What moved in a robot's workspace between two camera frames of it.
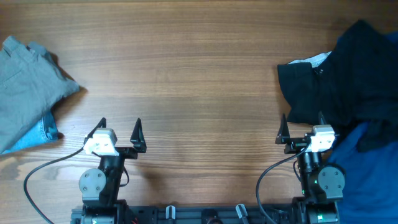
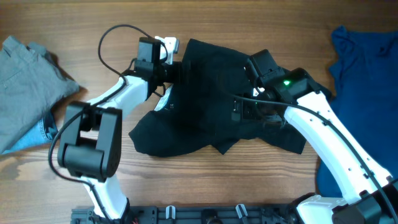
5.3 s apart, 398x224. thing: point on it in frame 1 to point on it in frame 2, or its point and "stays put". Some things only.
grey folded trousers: (31, 81) stays put
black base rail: (196, 214) stays put
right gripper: (298, 146) to (244, 110)
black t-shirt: (356, 87) to (196, 111)
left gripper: (123, 151) to (175, 72)
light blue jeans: (45, 130) stays put
